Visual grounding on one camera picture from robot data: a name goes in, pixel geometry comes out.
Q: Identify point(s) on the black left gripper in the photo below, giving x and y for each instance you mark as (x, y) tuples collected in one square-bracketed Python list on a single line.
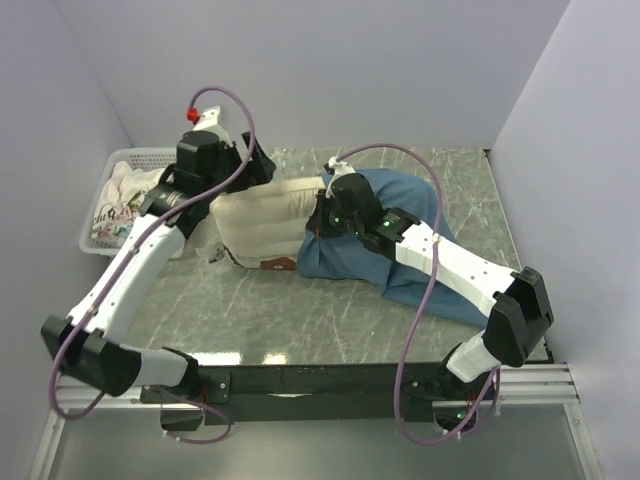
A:
[(257, 171)]

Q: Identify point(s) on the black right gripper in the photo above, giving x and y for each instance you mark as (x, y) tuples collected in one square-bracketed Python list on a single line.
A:
[(317, 224)]

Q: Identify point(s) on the blue pillowcase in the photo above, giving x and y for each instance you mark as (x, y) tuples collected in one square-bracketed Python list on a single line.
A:
[(347, 258)]

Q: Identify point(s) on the cream pillow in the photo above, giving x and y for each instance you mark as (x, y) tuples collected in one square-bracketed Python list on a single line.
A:
[(262, 227)]

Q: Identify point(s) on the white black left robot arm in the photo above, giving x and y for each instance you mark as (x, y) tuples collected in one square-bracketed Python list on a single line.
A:
[(88, 343)]

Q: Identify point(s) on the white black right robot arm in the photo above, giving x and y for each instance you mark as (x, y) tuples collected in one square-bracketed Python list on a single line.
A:
[(387, 228)]

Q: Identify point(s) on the white plastic basket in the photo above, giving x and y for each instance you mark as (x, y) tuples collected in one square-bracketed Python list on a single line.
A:
[(138, 158)]

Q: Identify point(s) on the white printed cloth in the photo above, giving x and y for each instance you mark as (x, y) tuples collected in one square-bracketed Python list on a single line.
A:
[(119, 203)]

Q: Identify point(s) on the black base beam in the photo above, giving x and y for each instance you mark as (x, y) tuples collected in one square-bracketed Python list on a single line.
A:
[(329, 392)]

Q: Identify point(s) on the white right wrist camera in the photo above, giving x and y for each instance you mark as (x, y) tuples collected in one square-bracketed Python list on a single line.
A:
[(336, 169)]

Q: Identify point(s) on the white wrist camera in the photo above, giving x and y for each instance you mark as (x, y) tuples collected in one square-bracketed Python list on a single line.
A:
[(336, 169), (207, 120)]

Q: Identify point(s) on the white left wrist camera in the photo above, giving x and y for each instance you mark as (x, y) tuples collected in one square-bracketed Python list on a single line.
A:
[(207, 120)]

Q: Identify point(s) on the aluminium rail frame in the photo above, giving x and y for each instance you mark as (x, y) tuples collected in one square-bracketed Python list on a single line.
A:
[(227, 316)]

